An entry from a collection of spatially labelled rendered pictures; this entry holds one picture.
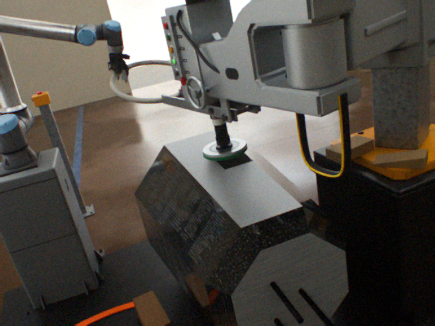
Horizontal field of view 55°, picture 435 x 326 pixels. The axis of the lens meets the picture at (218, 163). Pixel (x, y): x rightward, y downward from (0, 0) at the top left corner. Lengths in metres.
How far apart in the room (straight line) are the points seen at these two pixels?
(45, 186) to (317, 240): 1.58
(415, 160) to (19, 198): 2.00
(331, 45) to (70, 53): 7.40
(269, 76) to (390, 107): 0.66
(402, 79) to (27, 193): 1.97
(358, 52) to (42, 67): 7.48
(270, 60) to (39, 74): 7.26
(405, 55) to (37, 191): 1.96
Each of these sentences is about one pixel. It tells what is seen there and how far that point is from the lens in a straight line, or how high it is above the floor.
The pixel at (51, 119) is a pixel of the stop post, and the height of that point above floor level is 0.87.
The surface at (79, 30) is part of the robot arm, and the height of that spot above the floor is 1.51.
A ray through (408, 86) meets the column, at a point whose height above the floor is 1.07.
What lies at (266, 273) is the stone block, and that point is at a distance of 1.49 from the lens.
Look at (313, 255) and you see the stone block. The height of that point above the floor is 0.67.
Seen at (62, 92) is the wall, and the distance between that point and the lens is 8.58.
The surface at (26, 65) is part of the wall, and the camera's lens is 8.57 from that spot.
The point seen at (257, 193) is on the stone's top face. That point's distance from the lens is 1.66.
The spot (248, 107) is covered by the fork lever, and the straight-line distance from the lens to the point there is 1.83.
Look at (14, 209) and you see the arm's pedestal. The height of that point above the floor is 0.67.
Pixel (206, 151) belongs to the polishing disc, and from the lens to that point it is 2.02.
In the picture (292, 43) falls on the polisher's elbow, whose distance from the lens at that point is 1.33.
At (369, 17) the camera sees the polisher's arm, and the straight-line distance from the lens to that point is 1.53.
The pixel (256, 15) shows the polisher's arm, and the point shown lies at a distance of 1.43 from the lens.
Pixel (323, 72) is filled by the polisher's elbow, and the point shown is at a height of 1.29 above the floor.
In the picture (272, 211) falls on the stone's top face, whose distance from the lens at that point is 1.52.
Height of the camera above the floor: 1.59
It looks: 22 degrees down
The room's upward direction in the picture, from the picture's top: 12 degrees counter-clockwise
